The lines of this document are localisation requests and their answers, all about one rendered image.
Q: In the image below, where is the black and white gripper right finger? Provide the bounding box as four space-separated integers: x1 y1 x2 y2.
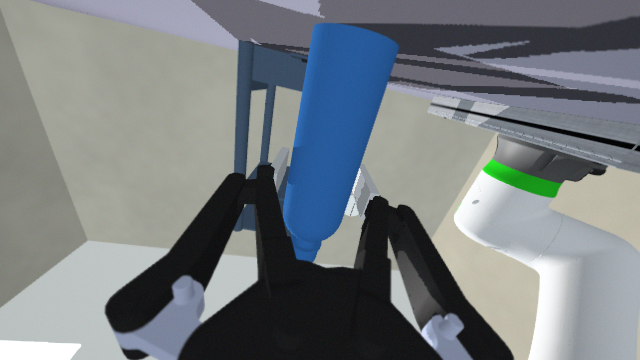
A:
349 163 514 360

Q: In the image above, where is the blue bottle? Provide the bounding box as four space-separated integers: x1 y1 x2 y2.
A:
283 23 399 262

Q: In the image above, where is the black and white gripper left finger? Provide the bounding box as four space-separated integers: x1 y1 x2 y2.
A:
105 147 313 360

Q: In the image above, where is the blue shelving unit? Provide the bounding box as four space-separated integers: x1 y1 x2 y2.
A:
233 41 308 232

